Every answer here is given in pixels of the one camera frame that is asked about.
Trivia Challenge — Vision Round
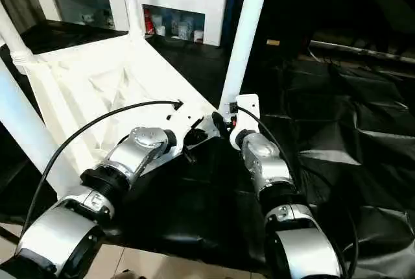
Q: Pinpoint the black metal stand leg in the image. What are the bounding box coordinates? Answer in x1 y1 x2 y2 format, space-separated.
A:
0 223 20 244

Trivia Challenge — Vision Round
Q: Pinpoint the dark blue fabric panel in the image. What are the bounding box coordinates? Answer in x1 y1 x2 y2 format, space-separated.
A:
222 0 243 48

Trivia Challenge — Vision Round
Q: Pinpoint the white plastic table top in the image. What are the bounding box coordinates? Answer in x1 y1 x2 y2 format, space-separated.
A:
9 30 224 199

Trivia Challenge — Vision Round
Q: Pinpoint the dark metal rod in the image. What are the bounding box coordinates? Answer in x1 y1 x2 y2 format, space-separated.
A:
266 38 415 64

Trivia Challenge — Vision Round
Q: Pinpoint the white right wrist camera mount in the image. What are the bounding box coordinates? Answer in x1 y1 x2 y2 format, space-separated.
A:
228 93 261 149

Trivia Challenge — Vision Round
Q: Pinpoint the dark left robot foot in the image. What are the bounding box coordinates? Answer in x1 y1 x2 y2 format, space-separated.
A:
113 269 143 279

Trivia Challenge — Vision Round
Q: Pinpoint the black mat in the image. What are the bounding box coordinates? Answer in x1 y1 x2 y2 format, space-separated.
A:
0 19 415 273

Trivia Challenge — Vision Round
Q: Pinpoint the white plastic table leg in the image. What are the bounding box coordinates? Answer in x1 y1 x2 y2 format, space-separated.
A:
0 58 71 197
0 0 33 64
217 0 274 116
121 0 146 42

